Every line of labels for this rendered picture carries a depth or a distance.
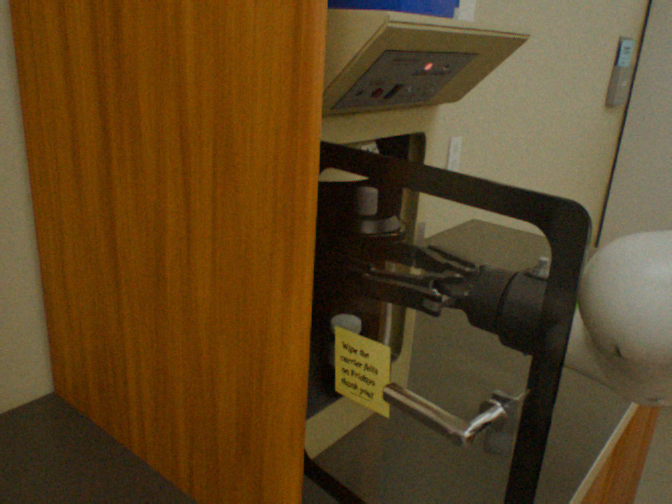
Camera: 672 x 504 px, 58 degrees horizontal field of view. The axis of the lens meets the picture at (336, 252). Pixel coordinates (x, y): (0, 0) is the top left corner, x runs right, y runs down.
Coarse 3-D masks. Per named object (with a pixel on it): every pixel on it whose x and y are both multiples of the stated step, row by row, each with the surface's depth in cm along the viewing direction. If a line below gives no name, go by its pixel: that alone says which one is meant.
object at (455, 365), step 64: (320, 192) 60; (384, 192) 54; (448, 192) 49; (512, 192) 45; (320, 256) 62; (384, 256) 56; (448, 256) 50; (512, 256) 46; (576, 256) 42; (320, 320) 64; (384, 320) 57; (448, 320) 52; (512, 320) 47; (320, 384) 66; (448, 384) 53; (512, 384) 48; (320, 448) 69; (384, 448) 61; (448, 448) 54; (512, 448) 49
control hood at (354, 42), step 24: (336, 24) 54; (360, 24) 53; (384, 24) 52; (408, 24) 54; (432, 24) 57; (456, 24) 60; (480, 24) 64; (336, 48) 55; (360, 48) 53; (384, 48) 55; (408, 48) 58; (432, 48) 61; (456, 48) 65; (480, 48) 69; (504, 48) 73; (336, 72) 56; (360, 72) 57; (480, 72) 76; (336, 96) 59; (456, 96) 80
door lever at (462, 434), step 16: (384, 400) 52; (400, 400) 51; (416, 400) 50; (416, 416) 50; (432, 416) 48; (448, 416) 48; (480, 416) 49; (496, 416) 49; (448, 432) 47; (464, 432) 46; (480, 432) 48
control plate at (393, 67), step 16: (384, 64) 58; (400, 64) 60; (416, 64) 62; (464, 64) 70; (368, 80) 59; (384, 80) 62; (400, 80) 64; (416, 80) 67; (432, 80) 69; (448, 80) 72; (352, 96) 61; (368, 96) 63; (384, 96) 66; (400, 96) 68; (416, 96) 71; (432, 96) 74
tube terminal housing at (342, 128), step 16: (352, 112) 69; (368, 112) 72; (384, 112) 74; (400, 112) 77; (416, 112) 80; (432, 112) 83; (336, 128) 68; (352, 128) 70; (368, 128) 73; (384, 128) 75; (400, 128) 78; (416, 128) 81; (432, 128) 84; (416, 144) 87; (432, 144) 86; (416, 160) 89; (432, 160) 87
